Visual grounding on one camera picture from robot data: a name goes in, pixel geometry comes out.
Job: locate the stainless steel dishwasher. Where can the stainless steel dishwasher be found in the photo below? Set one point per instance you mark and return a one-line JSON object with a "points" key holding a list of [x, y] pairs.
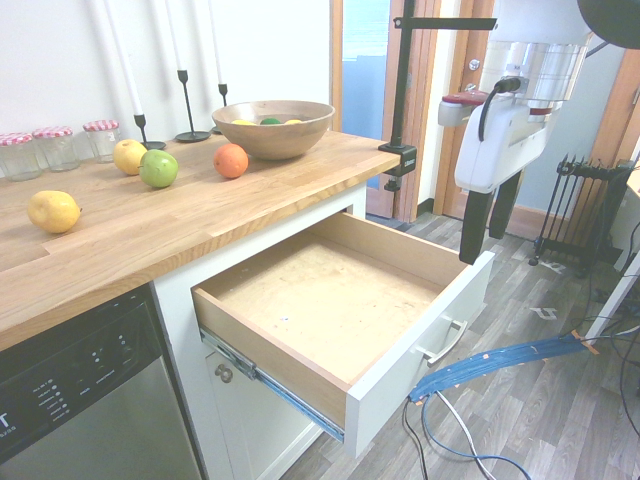
{"points": [[90, 390]]}

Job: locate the glass jar red checked lid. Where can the glass jar red checked lid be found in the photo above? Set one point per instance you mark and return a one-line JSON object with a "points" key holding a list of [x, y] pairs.
{"points": [[56, 150], [19, 157], [102, 142]]}

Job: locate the silver door lock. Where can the silver door lock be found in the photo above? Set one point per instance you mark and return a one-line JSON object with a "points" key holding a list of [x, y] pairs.
{"points": [[474, 64]]}

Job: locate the green apple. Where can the green apple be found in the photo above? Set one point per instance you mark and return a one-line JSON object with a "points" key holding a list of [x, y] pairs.
{"points": [[159, 169]]}

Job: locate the wooden drawer white front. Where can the wooden drawer white front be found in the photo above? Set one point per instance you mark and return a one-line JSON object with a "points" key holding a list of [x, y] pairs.
{"points": [[325, 300]]}

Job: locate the yellow banana in bowl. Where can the yellow banana in bowl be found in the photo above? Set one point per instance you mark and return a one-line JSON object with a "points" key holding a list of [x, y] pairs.
{"points": [[243, 122]]}

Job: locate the large wooden bowl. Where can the large wooden bowl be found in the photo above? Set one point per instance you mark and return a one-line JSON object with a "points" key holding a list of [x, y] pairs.
{"points": [[275, 137]]}

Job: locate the tall white candle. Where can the tall white candle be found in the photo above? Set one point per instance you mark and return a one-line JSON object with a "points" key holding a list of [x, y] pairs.
{"points": [[175, 35], [216, 45], [125, 60]]}

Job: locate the red grey wrist camera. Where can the red grey wrist camera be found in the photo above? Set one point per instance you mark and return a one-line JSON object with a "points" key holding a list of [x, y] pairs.
{"points": [[456, 111]]}

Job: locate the black Ulanzi clamp stand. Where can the black Ulanzi clamp stand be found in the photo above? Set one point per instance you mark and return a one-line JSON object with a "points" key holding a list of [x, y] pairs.
{"points": [[404, 75]]}

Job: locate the metal drawer slide rail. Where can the metal drawer slide rail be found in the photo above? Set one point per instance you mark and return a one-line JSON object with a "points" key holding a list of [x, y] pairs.
{"points": [[280, 387]]}

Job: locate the white kitchen cabinet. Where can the white kitchen cabinet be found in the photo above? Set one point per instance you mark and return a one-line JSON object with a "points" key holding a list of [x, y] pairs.
{"points": [[185, 320]]}

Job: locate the yellow pear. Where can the yellow pear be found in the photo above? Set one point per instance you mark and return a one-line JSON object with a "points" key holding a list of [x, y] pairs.
{"points": [[52, 212]]}

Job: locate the yellow apple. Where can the yellow apple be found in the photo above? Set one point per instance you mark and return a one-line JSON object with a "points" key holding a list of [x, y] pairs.
{"points": [[127, 157]]}

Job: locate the wooden door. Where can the wooden door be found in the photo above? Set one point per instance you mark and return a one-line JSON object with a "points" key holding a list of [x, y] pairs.
{"points": [[460, 150]]}

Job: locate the black metal candle holder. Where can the black metal candle holder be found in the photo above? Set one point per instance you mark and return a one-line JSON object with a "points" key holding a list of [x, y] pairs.
{"points": [[222, 90], [186, 105], [142, 127]]}

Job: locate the black oil radiator heater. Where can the black oil radiator heater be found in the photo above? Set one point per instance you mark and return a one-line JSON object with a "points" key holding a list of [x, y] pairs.
{"points": [[580, 210]]}

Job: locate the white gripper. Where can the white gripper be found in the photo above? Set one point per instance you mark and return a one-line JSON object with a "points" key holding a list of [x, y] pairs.
{"points": [[492, 150]]}

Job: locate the yellow lemon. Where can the yellow lemon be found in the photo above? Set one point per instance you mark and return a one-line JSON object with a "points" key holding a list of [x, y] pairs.
{"points": [[292, 121]]}

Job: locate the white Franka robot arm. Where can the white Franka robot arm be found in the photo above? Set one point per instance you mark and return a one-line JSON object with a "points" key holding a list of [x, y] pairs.
{"points": [[550, 65]]}

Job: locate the round cabinet door knob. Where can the round cabinet door knob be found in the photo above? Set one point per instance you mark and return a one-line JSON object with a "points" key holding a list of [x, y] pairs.
{"points": [[223, 374]]}

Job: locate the orange fruit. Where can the orange fruit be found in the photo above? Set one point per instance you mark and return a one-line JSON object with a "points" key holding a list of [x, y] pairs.
{"points": [[230, 161]]}

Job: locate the green lime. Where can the green lime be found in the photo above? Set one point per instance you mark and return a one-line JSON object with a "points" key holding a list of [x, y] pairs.
{"points": [[270, 121]]}

